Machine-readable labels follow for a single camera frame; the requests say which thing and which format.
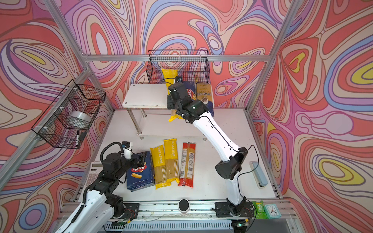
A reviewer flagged black wire basket back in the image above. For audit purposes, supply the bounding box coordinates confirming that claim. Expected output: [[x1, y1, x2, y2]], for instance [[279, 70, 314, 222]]
[[146, 49, 210, 84]]

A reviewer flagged black wire basket left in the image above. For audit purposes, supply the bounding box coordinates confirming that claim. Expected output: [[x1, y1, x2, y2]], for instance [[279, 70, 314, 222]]
[[31, 80, 106, 149]]

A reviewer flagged round black white sensor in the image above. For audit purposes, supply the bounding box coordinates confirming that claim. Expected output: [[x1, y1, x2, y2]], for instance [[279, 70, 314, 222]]
[[178, 199, 190, 214]]

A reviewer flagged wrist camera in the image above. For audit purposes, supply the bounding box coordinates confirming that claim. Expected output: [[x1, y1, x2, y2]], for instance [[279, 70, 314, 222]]
[[121, 141, 133, 160], [175, 76, 183, 83]]

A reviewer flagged white calculator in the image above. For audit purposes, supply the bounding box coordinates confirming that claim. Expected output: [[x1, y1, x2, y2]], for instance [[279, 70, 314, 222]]
[[84, 161, 103, 187]]

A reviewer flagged silver tape roll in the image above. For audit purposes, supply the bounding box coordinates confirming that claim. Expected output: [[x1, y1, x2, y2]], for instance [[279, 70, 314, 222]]
[[70, 111, 91, 122]]

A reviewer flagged green alarm clock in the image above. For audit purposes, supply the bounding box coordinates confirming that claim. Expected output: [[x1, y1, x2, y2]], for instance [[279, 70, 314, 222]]
[[264, 204, 282, 219]]

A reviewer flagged red spaghetti bag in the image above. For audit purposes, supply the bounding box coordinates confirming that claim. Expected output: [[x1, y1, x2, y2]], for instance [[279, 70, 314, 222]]
[[178, 142, 196, 188]]

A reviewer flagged yellow spaghetti bag barcode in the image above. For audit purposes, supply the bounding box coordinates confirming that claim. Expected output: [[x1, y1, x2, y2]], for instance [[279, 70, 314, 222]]
[[162, 69, 182, 122]]

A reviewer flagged yellow Pastatime bag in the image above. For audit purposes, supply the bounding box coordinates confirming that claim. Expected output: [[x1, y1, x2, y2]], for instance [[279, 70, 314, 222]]
[[150, 145, 171, 189], [164, 138, 180, 185]]

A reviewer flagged grey white stapler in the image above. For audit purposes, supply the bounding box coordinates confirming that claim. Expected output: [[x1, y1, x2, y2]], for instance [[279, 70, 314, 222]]
[[250, 161, 268, 188]]

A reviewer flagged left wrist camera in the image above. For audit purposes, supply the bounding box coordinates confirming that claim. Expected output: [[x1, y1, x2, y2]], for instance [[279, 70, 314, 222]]
[[121, 141, 133, 160]]

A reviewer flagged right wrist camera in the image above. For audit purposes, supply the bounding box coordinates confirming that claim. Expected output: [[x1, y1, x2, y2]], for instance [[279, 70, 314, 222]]
[[175, 76, 183, 83]]

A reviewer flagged white two-tier shelf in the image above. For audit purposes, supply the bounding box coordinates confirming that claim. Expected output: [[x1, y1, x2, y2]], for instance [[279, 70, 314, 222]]
[[122, 83, 207, 141]]

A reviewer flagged blue Barilla spaghetti box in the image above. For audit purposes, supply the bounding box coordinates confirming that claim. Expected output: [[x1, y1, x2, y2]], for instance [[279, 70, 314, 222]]
[[183, 81, 197, 100]]

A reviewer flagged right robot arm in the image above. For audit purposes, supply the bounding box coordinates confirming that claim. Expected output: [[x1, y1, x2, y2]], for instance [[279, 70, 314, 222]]
[[167, 82, 249, 216]]

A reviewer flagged blue clear spaghetti bag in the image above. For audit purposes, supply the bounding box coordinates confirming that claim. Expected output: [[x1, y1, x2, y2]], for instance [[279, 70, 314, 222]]
[[196, 83, 214, 117]]

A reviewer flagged black marker pen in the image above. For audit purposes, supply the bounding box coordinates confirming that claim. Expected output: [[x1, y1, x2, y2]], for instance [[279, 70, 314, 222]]
[[75, 130, 80, 147]]

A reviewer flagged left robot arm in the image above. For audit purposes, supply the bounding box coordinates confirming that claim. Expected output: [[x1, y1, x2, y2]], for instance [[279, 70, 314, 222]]
[[55, 141, 150, 233]]

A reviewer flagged blue Barilla rigatoni box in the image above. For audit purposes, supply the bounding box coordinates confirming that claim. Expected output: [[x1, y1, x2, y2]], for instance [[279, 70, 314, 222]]
[[126, 151, 155, 192]]

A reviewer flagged black wire basket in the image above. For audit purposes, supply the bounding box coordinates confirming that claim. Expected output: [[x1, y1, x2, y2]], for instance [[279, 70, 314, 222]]
[[31, 80, 106, 149], [146, 49, 210, 84]]

